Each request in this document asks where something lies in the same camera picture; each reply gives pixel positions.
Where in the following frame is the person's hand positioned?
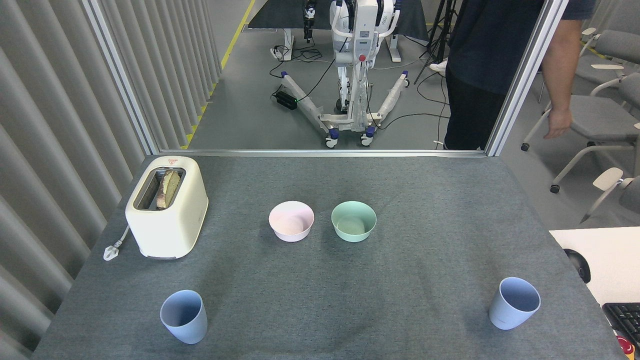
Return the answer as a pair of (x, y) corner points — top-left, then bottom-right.
(543, 108), (573, 140)

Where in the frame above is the light blue plastic cup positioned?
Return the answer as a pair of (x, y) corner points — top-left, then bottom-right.
(488, 277), (542, 331)
(160, 290), (208, 345)

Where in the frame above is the person in dark shirt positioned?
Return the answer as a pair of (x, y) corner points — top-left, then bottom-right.
(443, 0), (596, 151)

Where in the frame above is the white desk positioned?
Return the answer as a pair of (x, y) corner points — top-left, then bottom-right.
(549, 226), (640, 308)

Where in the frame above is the black computer mouse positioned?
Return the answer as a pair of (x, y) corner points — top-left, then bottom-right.
(564, 248), (592, 284)

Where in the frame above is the black tripod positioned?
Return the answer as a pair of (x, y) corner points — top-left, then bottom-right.
(414, 0), (461, 85)

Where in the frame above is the black keyboard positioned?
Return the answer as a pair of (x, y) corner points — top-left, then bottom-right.
(602, 302), (640, 351)

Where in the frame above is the white stand on wheels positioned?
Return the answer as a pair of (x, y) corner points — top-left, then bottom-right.
(280, 0), (410, 148)

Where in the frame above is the green bowl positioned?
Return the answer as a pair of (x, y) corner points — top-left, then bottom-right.
(331, 201), (377, 243)

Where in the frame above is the black background gripper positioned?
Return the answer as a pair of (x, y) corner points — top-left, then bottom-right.
(302, 0), (318, 43)

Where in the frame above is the pink bowl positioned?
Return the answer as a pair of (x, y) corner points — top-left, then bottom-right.
(268, 201), (315, 243)

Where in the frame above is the dark table with white legs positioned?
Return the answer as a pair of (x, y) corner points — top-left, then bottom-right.
(247, 0), (430, 63)

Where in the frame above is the toasted bread slice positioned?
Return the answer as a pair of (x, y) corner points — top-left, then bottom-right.
(156, 169), (181, 210)

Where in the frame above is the cream white toaster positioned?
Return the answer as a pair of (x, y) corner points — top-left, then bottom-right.
(125, 155), (209, 260)

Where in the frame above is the grey chair with white frame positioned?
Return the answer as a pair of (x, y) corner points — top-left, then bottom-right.
(521, 72), (640, 193)
(575, 28), (640, 86)
(580, 167), (640, 228)

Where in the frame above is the silver aluminium post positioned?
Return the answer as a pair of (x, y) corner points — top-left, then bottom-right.
(82, 0), (161, 156)
(485, 0), (570, 157)

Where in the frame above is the black floor cable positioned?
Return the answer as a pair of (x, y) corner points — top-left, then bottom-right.
(367, 70), (451, 132)

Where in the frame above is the silver aluminium rail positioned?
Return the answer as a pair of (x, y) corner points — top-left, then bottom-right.
(159, 148), (488, 158)

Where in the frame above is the white toaster plug cable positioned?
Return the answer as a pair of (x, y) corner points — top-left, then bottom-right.
(103, 225), (132, 262)

